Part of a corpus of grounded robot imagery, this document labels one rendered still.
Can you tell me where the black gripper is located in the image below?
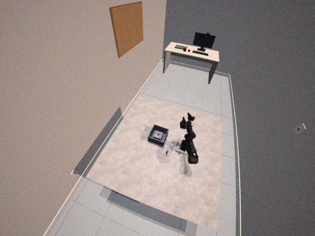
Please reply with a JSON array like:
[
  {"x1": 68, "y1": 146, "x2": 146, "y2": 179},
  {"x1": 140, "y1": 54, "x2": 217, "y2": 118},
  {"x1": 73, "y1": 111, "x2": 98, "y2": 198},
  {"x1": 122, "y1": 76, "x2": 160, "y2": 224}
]
[{"x1": 180, "y1": 113, "x2": 195, "y2": 130}]

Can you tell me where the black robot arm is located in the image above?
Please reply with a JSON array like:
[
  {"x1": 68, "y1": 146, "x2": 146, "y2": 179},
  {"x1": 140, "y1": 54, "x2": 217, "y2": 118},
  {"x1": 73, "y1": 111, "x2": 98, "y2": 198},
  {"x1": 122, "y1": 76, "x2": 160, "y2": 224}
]
[{"x1": 180, "y1": 129, "x2": 198, "y2": 164}]

